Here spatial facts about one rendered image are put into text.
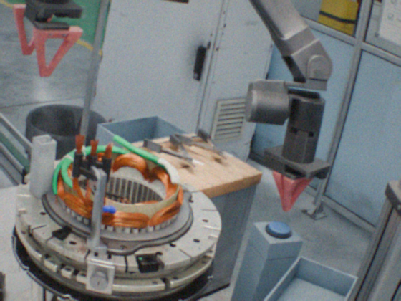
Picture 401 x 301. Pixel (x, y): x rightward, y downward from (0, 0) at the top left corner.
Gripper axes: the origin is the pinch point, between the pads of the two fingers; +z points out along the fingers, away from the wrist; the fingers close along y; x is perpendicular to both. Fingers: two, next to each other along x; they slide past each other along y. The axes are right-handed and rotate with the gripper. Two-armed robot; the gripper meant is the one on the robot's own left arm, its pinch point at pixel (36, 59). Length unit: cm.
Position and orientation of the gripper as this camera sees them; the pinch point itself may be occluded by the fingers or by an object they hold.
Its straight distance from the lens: 82.2
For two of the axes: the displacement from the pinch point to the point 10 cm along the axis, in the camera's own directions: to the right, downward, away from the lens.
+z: -2.7, 8.7, 4.2
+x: 7.9, -0.6, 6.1
